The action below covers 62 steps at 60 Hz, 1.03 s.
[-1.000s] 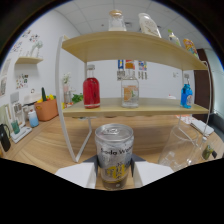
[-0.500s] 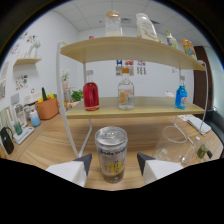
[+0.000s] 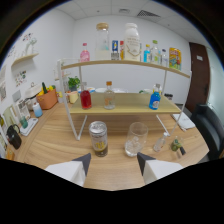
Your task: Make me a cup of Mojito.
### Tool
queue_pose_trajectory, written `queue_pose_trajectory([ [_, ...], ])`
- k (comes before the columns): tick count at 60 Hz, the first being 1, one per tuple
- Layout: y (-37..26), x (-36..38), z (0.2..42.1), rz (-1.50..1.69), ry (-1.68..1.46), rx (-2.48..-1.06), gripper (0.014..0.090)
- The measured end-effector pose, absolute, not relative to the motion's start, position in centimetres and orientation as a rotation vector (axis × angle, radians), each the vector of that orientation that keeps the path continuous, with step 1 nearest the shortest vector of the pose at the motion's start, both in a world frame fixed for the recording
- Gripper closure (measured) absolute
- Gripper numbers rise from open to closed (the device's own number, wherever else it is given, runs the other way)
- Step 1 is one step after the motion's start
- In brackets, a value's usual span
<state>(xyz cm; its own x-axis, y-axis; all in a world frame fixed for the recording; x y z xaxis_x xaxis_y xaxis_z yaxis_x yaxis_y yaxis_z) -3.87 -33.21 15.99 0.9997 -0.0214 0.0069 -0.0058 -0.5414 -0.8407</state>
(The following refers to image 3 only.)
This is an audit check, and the clear bottle with red label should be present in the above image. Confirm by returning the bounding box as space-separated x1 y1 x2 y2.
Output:
152 131 170 153

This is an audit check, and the glass bowl of limes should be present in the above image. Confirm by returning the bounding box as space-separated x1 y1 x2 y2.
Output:
169 135 184 153

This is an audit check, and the silver soda water can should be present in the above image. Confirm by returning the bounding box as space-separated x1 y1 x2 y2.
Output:
88 120 109 158

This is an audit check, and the cream yellow cup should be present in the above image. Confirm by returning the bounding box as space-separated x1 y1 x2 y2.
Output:
68 90 80 104

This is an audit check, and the clear glass tumbler with ice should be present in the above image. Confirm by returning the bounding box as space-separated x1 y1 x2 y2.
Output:
124 121 150 158

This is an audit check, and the white kitchen scale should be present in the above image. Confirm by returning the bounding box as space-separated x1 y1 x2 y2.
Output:
19 117 40 137

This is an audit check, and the black kettle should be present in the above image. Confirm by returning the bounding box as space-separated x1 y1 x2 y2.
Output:
5 124 23 150

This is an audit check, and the black office chair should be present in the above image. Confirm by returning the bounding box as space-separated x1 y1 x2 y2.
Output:
189 103 224 162

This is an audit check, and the small blue and white bottle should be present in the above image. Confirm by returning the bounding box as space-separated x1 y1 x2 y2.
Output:
32 102 44 118

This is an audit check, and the blue liquid glass bottle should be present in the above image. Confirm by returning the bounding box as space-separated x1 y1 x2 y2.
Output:
148 83 163 111

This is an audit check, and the two-tier wooden shelf rack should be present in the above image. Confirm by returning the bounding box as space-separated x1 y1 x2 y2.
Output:
55 58 193 142

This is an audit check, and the red liquid glass bottle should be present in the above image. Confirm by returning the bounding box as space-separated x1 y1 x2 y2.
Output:
79 82 93 110

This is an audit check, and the orange basket with fruit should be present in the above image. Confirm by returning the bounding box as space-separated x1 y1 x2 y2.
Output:
35 82 59 111

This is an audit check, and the clear bottle with orange cap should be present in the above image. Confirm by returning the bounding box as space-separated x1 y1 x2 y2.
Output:
103 80 117 111

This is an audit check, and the white kitchen appliance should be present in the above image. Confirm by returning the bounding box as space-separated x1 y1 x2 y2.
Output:
24 82 43 101

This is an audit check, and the green potted plant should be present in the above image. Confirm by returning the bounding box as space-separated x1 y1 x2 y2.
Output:
67 75 81 93

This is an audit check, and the brown wooden door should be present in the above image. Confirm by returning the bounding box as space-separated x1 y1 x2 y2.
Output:
185 42 213 114

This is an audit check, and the small clear bottle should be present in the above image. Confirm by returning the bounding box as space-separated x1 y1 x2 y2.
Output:
160 48 169 68

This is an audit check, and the yellow printed tin can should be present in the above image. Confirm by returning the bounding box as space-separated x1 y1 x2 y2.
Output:
168 46 183 71

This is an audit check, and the clear bottle with green cap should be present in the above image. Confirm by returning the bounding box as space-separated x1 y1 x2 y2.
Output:
150 39 160 65

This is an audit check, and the small pink bottle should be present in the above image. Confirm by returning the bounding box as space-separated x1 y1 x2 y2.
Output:
79 42 91 63

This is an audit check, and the large white plastic bottle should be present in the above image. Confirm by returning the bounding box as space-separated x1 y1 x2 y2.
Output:
123 22 141 62

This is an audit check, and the white vase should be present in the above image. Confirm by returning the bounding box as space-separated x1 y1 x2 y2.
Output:
24 36 38 56

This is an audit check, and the glass jar with wooden lid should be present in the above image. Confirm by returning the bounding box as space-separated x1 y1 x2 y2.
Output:
94 22 112 61

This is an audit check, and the slatted ceiling air vent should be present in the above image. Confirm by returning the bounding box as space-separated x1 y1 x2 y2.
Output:
136 9 161 18

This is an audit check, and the wall photo card cluster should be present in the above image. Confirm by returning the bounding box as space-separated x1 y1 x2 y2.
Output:
13 69 28 88

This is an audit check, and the wooden wall shelf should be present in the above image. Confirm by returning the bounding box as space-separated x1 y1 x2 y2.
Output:
10 52 40 68

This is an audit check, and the blue wall poster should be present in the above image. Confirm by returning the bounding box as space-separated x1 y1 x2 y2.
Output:
111 40 119 53

